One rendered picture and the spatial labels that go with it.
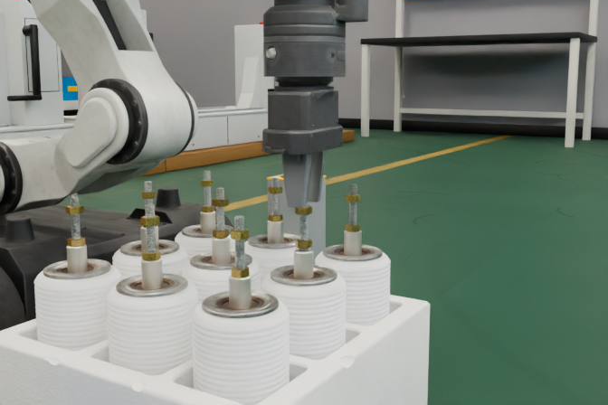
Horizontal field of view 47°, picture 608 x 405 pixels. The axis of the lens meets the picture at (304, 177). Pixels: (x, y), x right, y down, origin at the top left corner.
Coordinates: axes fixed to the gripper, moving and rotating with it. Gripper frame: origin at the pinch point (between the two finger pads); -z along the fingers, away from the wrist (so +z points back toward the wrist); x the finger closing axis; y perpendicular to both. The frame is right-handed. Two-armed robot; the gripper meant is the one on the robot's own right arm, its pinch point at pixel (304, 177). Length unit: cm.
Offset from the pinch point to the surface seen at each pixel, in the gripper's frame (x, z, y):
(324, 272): 1.5, -11.0, -1.9
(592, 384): 43, -36, -29
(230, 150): 262, -31, 171
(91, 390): -18.0, -20.4, 15.1
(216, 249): 0.2, -9.5, 11.7
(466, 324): 61, -36, -6
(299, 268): -1.1, -10.2, 0.0
